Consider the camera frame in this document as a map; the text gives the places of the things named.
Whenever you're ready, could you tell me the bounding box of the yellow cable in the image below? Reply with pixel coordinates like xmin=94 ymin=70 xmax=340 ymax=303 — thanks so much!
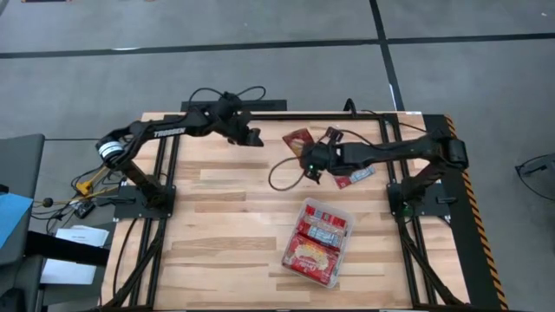
xmin=75 ymin=159 xmax=131 ymax=196

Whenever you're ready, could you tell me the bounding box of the black power adapter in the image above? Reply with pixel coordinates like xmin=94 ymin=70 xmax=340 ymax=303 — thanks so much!
xmin=73 ymin=201 xmax=96 ymax=219

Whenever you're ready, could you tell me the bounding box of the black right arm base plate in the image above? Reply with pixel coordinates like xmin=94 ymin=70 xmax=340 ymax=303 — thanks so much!
xmin=387 ymin=181 xmax=452 ymax=218

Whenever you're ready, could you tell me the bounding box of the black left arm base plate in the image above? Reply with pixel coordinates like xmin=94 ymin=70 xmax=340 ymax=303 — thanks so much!
xmin=113 ymin=184 xmax=177 ymax=220

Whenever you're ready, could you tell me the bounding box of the black aluminium table frame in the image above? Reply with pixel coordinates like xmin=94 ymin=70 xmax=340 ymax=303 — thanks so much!
xmin=99 ymin=111 xmax=467 ymax=311

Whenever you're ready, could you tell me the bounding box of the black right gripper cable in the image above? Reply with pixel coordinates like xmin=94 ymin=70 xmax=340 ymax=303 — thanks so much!
xmin=267 ymin=129 xmax=330 ymax=192

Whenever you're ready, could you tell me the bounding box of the white paper sheet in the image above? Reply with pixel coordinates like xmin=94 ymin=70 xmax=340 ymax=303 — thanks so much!
xmin=55 ymin=224 xmax=110 ymax=248
xmin=40 ymin=258 xmax=97 ymax=286

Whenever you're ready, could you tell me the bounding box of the black armrest bar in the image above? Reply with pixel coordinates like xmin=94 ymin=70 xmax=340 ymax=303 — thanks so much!
xmin=25 ymin=231 xmax=109 ymax=266

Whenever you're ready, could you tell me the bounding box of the black mat hazard-striped edge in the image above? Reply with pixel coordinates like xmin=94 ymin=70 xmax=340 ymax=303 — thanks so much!
xmin=422 ymin=113 xmax=509 ymax=311

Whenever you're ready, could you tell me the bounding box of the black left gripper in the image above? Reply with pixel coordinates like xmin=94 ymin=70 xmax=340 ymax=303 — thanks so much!
xmin=207 ymin=95 xmax=264 ymax=147

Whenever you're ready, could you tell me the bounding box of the clear plastic basket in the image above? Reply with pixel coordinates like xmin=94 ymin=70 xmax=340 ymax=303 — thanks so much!
xmin=280 ymin=197 xmax=356 ymax=289

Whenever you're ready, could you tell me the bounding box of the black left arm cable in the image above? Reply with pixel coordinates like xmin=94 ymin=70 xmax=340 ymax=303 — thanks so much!
xmin=188 ymin=85 xmax=268 ymax=107

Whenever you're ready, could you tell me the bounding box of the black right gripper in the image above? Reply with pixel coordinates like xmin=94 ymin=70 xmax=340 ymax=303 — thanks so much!
xmin=301 ymin=126 xmax=346 ymax=185

